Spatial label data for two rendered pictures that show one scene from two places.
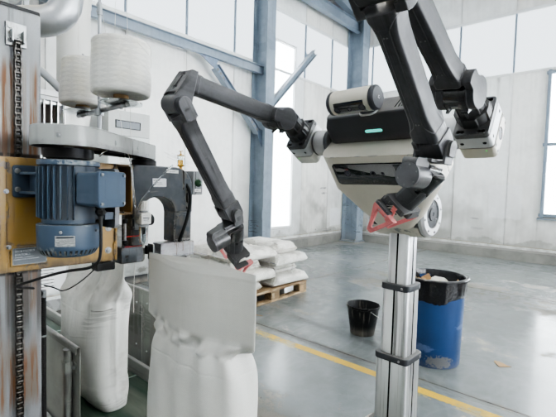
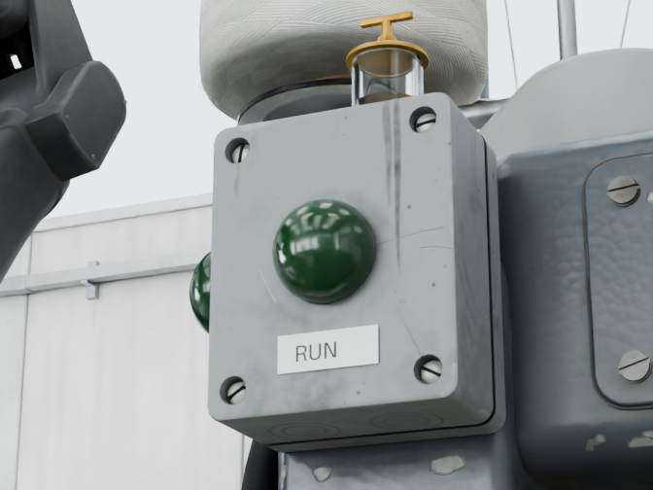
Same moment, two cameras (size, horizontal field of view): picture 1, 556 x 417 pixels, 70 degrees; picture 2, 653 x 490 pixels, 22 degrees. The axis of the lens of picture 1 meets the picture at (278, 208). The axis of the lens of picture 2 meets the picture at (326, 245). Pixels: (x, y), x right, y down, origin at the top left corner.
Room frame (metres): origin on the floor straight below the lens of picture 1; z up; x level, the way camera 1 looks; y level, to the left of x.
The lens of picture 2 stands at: (1.99, 0.18, 1.13)
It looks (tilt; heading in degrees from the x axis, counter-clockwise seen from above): 20 degrees up; 161
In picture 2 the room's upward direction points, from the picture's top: straight up
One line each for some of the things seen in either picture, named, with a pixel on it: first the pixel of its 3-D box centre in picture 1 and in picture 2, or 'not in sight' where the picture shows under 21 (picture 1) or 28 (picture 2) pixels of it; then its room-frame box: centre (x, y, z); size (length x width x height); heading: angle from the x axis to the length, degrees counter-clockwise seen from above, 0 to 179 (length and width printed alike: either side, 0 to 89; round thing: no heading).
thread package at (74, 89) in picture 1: (82, 82); not in sight; (1.34, 0.66, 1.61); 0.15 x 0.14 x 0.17; 49
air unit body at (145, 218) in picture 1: (144, 223); not in sight; (1.32, 0.44, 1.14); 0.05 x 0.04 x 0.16; 139
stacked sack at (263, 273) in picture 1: (244, 274); not in sight; (4.30, 0.35, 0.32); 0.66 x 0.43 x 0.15; 141
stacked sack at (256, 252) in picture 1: (245, 252); not in sight; (4.30, 0.34, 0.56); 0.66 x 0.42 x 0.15; 139
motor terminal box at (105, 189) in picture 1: (102, 194); not in sight; (1.03, 0.46, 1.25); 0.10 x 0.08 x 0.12; 164
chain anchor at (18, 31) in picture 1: (16, 34); not in sight; (1.11, 0.73, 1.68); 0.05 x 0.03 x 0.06; 139
